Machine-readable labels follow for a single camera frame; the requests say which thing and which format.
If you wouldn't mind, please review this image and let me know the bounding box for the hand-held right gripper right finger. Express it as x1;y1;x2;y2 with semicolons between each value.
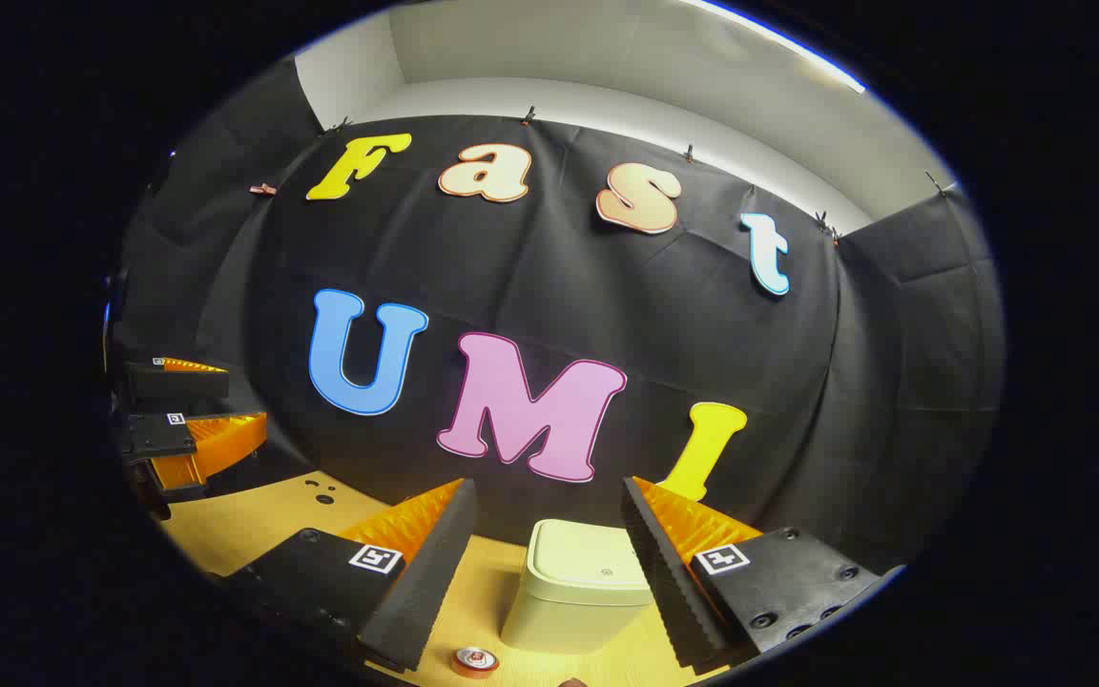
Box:
621;475;905;674

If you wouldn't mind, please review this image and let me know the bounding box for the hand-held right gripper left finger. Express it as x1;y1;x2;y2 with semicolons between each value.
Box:
225;477;479;674

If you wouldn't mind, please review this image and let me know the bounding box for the orange pop can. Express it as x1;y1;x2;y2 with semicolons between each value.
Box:
451;646;501;678

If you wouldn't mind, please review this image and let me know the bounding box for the green desktop garbage bin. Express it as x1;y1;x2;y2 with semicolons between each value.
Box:
500;518;655;656

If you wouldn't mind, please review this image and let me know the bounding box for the wooden desktop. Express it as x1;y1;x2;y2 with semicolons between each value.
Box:
158;469;741;687

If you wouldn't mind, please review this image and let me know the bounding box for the black backdrop cloth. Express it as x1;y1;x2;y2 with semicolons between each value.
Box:
106;57;1006;573

